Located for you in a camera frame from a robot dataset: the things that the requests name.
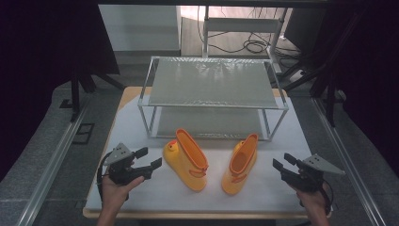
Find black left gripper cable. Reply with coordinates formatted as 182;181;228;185
96;152;111;202

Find black stand legs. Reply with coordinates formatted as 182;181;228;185
280;8;368;128

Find white table sheet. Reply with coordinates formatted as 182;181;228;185
84;93;311;215

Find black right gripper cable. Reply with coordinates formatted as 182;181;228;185
319;179;335;218

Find white metal frame stand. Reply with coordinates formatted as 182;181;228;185
201;5;288;75

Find black tripod stand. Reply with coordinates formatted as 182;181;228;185
69;59;127;123

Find person's left hand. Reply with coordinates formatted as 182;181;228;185
101;174;146;213

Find black floor cables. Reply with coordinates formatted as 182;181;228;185
197;6;302;59

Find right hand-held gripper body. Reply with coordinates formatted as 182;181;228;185
281;153;346;193

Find yellow rubber boot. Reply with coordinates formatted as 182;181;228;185
162;128;210;193
220;133;260;196

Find two-tier metal shoe rack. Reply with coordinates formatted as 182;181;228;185
136;56;290;142

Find dark monitor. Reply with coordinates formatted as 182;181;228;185
282;7;328;50

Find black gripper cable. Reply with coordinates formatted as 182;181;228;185
319;179;335;218
96;152;111;202

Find aluminium rail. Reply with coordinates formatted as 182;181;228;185
14;95;92;226
311;96;388;226

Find person's right hand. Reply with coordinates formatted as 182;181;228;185
293;184;331;217

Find black curtain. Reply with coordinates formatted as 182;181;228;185
0;0;120;182

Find white cabinet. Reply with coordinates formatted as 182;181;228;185
98;4;183;53

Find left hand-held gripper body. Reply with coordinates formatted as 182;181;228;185
104;142;142;186

